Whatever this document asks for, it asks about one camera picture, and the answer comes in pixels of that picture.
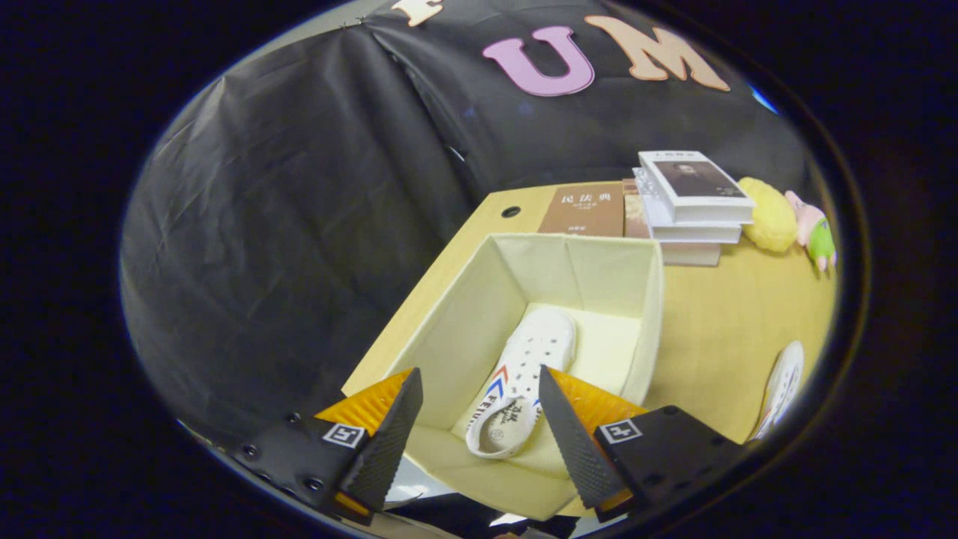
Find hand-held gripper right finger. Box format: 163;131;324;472
537;365;748;523

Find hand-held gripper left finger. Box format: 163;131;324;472
231;367;424;526

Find white canvas shoe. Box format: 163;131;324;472
751;341;805;442
466;307;577;459

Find cream fabric storage box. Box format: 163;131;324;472
343;232;665;521

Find thin white book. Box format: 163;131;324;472
660;241;722;267

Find brown cover book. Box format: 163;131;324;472
537;185;626;237
622;178;653;240

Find plain white book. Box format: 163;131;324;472
632;168;743;245

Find black backdrop cloth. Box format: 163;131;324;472
120;0;817;450

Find white portrait cover book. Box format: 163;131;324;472
638;150;756;225

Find yellow round plush toy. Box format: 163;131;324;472
737;177;799;254

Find pink and green plush toy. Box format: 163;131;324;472
784;190;838;273

